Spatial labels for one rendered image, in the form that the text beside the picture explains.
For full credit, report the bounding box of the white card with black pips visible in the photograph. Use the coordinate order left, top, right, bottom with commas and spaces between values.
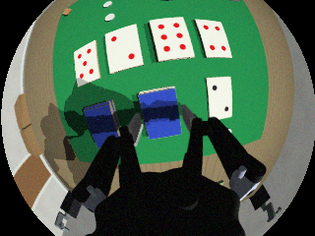
206, 77, 232, 119

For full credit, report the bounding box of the green felt play mat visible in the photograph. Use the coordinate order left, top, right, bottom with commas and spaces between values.
53, 0, 269, 164

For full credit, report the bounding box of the small tan wooden tile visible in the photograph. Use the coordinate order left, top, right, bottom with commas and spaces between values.
63, 8, 73, 16

